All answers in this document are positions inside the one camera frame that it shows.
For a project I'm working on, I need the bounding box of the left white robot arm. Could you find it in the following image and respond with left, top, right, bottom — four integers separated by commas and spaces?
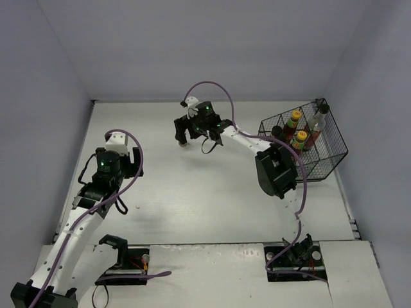
10, 146, 143, 307

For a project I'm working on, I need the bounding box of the black wire basket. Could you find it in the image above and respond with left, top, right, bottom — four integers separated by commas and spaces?
258, 98, 348, 182

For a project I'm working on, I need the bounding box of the tall clear red-label bottle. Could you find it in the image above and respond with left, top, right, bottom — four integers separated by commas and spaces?
302, 103, 329, 151

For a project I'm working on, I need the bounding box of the sauce bottle yellow cap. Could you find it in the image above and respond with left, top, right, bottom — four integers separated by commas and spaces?
291, 130, 308, 155
282, 110, 302, 144

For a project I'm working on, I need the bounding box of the purple cable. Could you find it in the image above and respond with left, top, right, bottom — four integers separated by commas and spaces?
31, 129, 173, 308
182, 80, 329, 283

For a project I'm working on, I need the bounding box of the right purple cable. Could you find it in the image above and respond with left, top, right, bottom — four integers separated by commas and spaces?
182, 80, 329, 283

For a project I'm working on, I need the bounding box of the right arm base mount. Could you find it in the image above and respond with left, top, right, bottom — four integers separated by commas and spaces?
267, 234, 328, 282

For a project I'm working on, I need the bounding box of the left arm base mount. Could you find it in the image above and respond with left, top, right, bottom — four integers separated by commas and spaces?
95, 234, 150, 286

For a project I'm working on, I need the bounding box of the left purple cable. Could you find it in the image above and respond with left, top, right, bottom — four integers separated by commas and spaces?
31, 129, 173, 308

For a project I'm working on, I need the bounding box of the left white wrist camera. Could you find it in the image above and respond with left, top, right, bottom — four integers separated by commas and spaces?
105, 132, 128, 157

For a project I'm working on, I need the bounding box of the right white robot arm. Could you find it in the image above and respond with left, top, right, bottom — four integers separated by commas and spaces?
174, 96, 308, 264

